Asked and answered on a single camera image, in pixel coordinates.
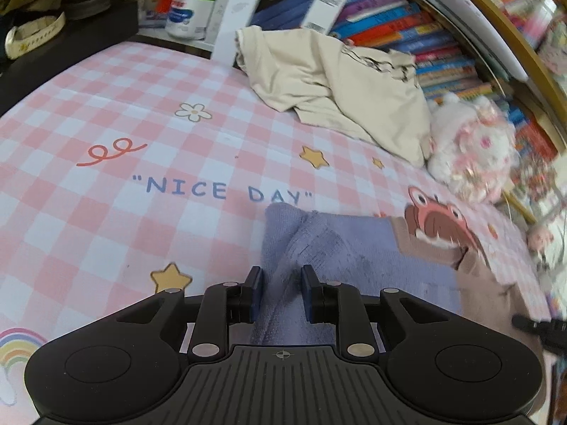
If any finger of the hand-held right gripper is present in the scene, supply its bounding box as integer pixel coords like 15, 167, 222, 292
511, 314, 567, 357

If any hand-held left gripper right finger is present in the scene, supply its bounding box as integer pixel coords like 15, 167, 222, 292
302, 265, 448, 361

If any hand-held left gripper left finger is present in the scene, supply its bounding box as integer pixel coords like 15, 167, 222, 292
117, 266, 264, 361

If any purple and brown knit sweater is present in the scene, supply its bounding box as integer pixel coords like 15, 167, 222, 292
250, 203, 554, 364

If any pink pig plush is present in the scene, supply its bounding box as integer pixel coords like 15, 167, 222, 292
527, 226, 554, 253

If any colourful bead tree ornament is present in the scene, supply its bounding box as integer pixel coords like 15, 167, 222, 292
509, 155, 567, 213

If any white bunny plush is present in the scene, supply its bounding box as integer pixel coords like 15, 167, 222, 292
426, 93, 519, 204

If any cream printed shirt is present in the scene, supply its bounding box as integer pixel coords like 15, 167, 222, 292
234, 25, 437, 168

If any white jar with green lid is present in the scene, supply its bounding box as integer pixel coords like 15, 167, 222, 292
165, 0, 218, 40

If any row of colourful books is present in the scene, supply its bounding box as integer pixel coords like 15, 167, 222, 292
252, 0, 559, 160

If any white cardboard box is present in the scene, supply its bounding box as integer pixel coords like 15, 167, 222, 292
301, 0, 352, 36

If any wooden bookshelf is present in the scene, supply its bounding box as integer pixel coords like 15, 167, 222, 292
208, 0, 567, 231

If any black flat box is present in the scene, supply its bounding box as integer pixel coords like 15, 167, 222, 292
0, 0, 140, 116

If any grey slim laptop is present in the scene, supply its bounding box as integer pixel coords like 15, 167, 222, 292
432, 0, 530, 81

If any cream wristwatch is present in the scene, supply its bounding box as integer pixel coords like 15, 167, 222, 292
4, 11, 66, 58

